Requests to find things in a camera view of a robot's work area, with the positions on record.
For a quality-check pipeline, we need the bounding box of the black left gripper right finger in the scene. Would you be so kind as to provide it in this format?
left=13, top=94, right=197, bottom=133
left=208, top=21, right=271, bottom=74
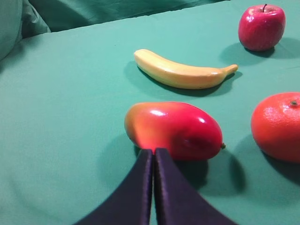
left=155, top=148, right=236, bottom=225

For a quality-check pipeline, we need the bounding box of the red yellow mango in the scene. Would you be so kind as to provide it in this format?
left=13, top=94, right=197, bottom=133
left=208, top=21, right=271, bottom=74
left=124, top=102, right=225, bottom=161

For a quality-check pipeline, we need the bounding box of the yellow banana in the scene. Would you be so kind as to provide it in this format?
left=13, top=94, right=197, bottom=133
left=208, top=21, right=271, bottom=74
left=134, top=49, right=238, bottom=90

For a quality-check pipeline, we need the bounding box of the red apple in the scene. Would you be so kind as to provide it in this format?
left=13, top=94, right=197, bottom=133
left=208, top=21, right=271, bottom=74
left=238, top=4, right=285, bottom=52

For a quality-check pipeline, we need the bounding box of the orange tangerine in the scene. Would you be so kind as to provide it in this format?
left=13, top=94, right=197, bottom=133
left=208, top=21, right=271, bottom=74
left=251, top=92, right=300, bottom=163

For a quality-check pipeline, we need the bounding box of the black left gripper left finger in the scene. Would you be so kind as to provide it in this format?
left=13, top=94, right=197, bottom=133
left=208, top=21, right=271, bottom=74
left=76, top=150, right=153, bottom=225

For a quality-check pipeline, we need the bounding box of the green backdrop cloth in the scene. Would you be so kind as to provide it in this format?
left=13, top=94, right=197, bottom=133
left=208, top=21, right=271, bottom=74
left=0, top=0, right=231, bottom=64

